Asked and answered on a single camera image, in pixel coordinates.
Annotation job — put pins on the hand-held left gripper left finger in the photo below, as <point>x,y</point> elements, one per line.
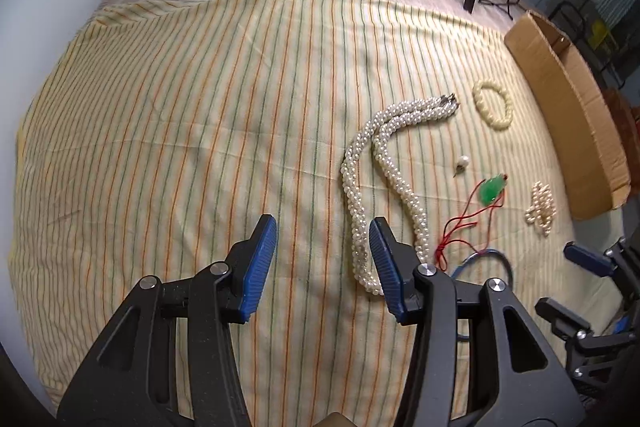
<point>257,262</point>

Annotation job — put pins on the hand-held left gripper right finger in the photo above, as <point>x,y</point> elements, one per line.
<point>385,262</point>

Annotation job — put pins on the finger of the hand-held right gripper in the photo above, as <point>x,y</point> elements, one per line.
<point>562,314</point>
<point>587,257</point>

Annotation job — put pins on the small pearl pendant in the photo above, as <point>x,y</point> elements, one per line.
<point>461,163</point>

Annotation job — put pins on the cardboard box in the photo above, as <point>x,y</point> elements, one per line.
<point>570,107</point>

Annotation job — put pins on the yellow striped cloth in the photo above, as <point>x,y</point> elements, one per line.
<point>200,132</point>

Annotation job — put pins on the yellow box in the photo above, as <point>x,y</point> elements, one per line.
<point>600,37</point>

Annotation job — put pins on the black clothes rack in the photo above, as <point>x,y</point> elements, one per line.
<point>559,12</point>

